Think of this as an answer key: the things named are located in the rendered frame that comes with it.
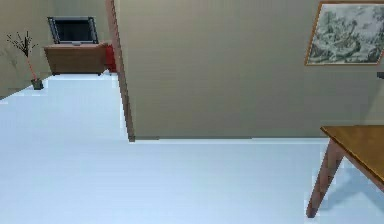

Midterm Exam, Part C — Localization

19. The brown wooden tv cabinet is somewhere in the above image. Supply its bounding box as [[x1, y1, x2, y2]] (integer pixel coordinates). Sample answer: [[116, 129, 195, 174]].
[[43, 41, 110, 77]]

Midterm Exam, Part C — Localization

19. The red object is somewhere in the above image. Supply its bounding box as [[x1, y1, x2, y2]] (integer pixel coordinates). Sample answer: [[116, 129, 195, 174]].
[[105, 44, 118, 74]]

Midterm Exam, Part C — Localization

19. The black television set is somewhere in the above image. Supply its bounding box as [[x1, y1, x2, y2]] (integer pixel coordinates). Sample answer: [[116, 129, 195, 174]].
[[46, 15, 100, 46]]

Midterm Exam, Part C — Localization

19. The bare twig house plant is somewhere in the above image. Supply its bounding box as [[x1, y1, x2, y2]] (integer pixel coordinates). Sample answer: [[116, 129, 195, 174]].
[[5, 30, 45, 91]]

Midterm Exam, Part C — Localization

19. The brown wooden table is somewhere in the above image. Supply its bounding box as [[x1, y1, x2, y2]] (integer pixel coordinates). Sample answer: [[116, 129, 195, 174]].
[[305, 124, 384, 219]]

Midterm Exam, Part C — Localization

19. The framed grey picture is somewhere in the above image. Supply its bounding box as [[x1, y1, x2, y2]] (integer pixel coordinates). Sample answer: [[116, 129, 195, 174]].
[[303, 0, 384, 67]]

